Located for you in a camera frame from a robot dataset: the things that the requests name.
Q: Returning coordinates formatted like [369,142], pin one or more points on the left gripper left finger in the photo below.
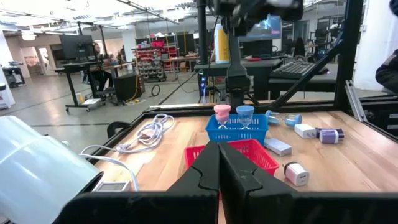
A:
[186,205]

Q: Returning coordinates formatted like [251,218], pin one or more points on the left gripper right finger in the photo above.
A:
[264,208]

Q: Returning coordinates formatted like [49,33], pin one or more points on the white rectangular box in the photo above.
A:
[277,147]

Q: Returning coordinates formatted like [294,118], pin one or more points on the pink hourglass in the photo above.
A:
[222,110]

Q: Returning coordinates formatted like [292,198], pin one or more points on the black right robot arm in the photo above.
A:
[237,77]

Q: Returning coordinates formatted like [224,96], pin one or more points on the white charger black band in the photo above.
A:
[297,174]

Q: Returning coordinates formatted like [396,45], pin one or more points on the red plastic basket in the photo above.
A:
[264,158]

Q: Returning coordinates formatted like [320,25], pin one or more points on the blue plastic basket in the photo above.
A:
[236,135]

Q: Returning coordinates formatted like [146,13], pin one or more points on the white USB charger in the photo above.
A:
[304,130]

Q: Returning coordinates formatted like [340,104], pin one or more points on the purple USB charger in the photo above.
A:
[329,136]

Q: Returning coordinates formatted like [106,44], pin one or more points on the purple and white device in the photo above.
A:
[341,133]

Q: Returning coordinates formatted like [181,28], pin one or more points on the black computer tower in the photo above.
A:
[127,87]

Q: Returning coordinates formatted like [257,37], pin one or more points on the black operator desk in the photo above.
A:
[217,67]

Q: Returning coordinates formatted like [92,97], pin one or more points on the backlit computer keyboard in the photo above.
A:
[292,69]

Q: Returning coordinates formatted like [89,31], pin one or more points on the red parts shelving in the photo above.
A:
[152,62]

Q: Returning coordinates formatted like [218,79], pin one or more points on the white cylindrical lamp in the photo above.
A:
[37,174]

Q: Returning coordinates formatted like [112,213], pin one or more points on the person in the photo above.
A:
[388,73]
[102,77]

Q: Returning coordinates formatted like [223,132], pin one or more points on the white yellow bottle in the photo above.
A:
[222,43]

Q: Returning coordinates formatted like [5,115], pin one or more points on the operator computer monitor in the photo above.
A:
[267,29]

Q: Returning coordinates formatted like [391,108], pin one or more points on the black background desk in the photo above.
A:
[71,65]

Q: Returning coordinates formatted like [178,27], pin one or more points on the black background monitor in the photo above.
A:
[76,46]

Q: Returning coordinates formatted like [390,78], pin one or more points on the silver aluminium rail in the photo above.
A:
[356,101]

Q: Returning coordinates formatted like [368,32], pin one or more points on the black aluminium rig frame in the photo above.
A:
[348,62]

